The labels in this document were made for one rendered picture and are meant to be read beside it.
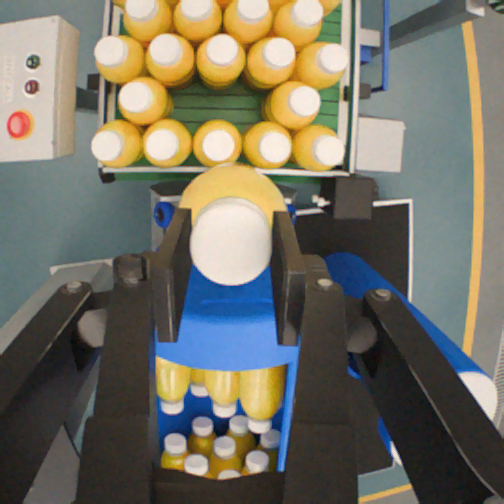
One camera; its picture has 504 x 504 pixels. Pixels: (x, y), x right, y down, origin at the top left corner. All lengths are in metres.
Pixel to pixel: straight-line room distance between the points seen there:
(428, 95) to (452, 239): 0.68
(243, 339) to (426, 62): 1.63
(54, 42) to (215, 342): 0.44
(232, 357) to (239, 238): 0.29
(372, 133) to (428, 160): 1.07
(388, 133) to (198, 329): 0.56
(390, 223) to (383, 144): 0.86
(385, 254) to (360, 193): 1.03
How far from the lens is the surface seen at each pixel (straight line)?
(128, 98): 0.54
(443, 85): 1.94
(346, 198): 0.68
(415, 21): 0.84
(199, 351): 0.47
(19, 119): 0.58
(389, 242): 1.69
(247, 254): 0.19
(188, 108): 0.74
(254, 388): 0.61
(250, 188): 0.23
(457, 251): 2.06
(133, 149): 0.58
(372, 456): 2.31
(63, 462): 0.96
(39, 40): 0.60
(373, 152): 0.84
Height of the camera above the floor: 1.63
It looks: 73 degrees down
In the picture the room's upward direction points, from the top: 160 degrees clockwise
